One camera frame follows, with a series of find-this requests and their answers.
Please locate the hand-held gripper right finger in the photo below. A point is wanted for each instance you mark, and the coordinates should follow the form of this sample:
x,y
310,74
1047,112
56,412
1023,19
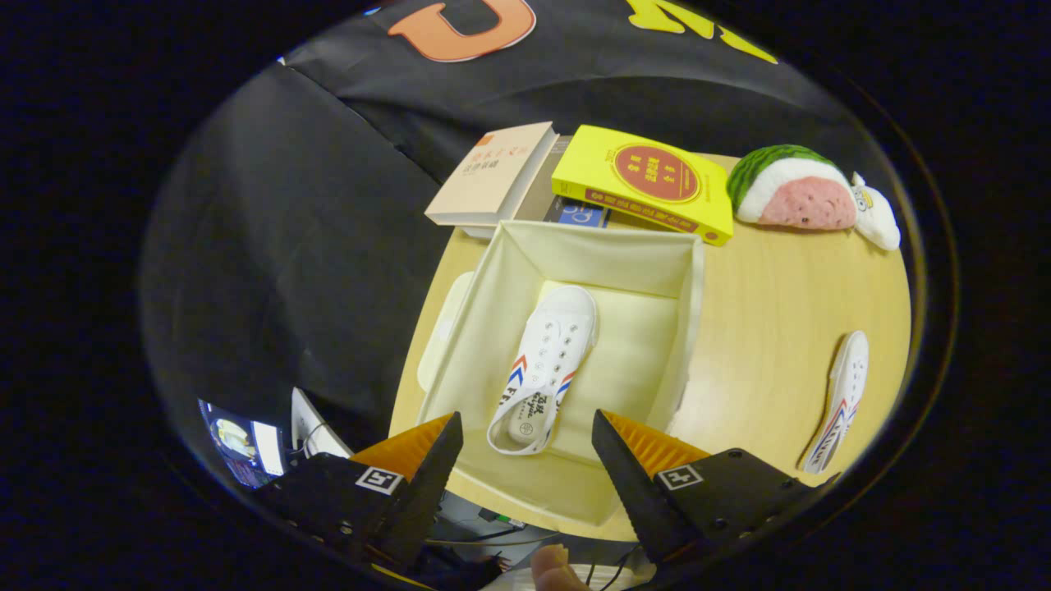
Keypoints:
x,y
640,501

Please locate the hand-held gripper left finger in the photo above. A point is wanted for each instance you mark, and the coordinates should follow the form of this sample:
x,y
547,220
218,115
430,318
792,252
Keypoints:
x,y
415,501

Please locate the white shoe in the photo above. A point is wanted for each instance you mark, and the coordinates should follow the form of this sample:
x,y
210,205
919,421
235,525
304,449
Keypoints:
x,y
550,353
846,386

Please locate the white storage box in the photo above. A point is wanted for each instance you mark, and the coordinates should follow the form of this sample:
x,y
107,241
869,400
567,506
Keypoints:
x,y
649,271

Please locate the computer monitor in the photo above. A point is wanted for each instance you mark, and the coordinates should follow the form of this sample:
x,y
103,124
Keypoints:
x,y
242,443

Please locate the blue book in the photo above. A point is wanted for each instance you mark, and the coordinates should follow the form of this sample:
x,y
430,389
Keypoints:
x,y
579,215

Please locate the yellow book with red circle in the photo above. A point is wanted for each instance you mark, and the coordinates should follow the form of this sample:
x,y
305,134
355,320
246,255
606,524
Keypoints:
x,y
649,180

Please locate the grey book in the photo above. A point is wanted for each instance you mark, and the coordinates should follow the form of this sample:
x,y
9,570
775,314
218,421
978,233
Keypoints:
x,y
542,185

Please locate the beige book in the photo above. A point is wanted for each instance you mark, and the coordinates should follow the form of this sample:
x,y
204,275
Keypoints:
x,y
493,172

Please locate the watermelon slice plush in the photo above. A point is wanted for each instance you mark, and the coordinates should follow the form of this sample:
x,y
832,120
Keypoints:
x,y
796,193

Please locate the white plush toy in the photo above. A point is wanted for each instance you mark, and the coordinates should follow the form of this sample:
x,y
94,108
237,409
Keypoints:
x,y
877,217

